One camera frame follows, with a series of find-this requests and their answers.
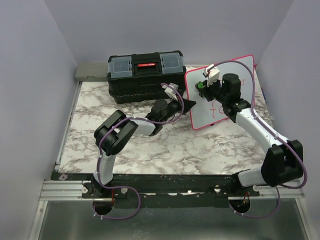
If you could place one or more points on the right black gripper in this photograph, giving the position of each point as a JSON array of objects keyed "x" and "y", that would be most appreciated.
[{"x": 206, "y": 89}]

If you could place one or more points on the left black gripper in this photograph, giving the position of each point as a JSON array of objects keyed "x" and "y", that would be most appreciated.
[{"x": 188, "y": 105}]

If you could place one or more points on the green whiteboard eraser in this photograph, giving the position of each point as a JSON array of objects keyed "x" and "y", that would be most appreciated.
[{"x": 199, "y": 85}]

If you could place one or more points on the pink framed whiteboard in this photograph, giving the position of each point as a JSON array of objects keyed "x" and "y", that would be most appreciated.
[{"x": 206, "y": 112}]

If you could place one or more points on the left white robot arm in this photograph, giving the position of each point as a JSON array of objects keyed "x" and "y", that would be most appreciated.
[{"x": 115, "y": 132}]

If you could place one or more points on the black plastic toolbox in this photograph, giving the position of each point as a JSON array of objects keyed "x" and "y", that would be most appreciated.
[{"x": 138, "y": 77}]

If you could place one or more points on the grey plastic case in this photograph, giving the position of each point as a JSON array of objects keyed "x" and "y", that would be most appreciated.
[{"x": 92, "y": 72}]

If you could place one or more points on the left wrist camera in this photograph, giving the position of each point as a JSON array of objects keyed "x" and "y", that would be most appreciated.
[{"x": 171, "y": 91}]

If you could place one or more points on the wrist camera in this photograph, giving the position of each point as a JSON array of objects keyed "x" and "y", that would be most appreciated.
[
  {"x": 171, "y": 91},
  {"x": 212, "y": 74}
]

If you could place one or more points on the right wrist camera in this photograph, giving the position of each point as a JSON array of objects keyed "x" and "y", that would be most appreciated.
[{"x": 212, "y": 74}]

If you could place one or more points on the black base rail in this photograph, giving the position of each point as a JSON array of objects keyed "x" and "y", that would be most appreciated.
[{"x": 158, "y": 191}]

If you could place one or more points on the aluminium extrusion frame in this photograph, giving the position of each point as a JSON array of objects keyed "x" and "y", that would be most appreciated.
[{"x": 61, "y": 213}]

